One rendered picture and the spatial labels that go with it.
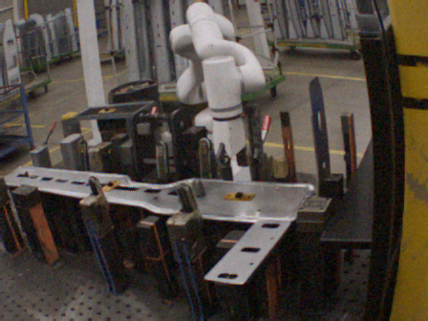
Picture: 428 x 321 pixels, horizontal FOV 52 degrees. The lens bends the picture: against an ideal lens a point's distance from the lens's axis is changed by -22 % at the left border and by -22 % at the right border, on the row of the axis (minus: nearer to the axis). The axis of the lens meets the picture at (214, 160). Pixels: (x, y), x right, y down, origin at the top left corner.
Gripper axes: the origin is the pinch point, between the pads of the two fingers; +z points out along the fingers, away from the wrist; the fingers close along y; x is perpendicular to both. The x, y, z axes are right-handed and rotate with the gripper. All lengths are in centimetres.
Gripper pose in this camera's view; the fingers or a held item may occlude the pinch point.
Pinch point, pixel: (235, 170)
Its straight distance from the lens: 148.1
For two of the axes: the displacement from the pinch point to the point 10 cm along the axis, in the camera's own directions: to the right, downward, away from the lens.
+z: 1.5, 9.2, 3.6
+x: 8.8, 0.4, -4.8
